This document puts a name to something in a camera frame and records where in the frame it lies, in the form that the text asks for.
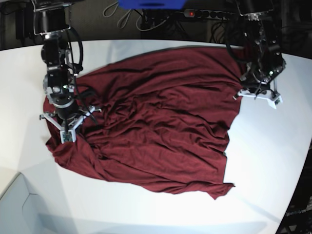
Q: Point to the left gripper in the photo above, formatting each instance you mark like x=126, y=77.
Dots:
x=253, y=86

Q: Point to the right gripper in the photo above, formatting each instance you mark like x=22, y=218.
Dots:
x=66, y=108

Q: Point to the dark red t-shirt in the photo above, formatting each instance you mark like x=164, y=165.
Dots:
x=163, y=123

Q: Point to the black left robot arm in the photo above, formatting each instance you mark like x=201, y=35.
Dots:
x=264, y=62

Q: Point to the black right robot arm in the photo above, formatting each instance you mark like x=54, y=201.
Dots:
x=52, y=19

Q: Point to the black power strip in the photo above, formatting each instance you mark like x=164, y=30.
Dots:
x=207, y=14

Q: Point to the black box on floor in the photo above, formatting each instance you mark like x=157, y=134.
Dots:
x=24, y=22

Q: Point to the white bin at corner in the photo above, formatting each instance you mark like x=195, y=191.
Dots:
x=18, y=213

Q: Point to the blue box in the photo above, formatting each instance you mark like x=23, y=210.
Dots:
x=152, y=4

